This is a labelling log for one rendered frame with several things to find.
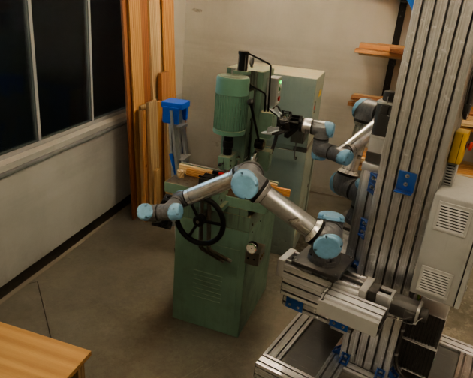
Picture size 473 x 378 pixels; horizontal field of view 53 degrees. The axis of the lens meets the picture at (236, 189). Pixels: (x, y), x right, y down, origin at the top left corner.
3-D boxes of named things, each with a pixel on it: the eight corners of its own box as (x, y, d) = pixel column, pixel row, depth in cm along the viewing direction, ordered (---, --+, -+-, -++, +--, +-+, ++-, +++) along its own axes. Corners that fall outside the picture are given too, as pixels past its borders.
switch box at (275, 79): (264, 104, 275) (267, 76, 269) (269, 101, 284) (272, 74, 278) (275, 106, 274) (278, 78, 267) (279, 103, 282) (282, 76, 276)
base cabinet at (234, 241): (170, 317, 297) (174, 215, 270) (207, 271, 348) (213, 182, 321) (238, 338, 284) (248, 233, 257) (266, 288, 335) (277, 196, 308)
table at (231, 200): (155, 197, 259) (155, 187, 257) (180, 179, 286) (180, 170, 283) (260, 222, 242) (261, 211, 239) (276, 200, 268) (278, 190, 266)
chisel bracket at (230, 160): (216, 170, 264) (218, 156, 261) (226, 163, 276) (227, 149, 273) (229, 172, 262) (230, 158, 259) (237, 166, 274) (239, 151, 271)
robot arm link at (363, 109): (345, 201, 252) (378, 100, 239) (323, 190, 262) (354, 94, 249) (357, 201, 260) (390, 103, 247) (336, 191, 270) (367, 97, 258)
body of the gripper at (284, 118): (280, 109, 233) (304, 112, 230) (281, 119, 241) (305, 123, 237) (275, 121, 230) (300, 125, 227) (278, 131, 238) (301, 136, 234)
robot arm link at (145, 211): (152, 220, 206) (134, 220, 208) (162, 222, 216) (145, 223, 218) (152, 202, 207) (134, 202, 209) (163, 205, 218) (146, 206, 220)
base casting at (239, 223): (175, 214, 270) (176, 200, 267) (214, 182, 321) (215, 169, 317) (249, 233, 257) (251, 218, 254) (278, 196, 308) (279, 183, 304)
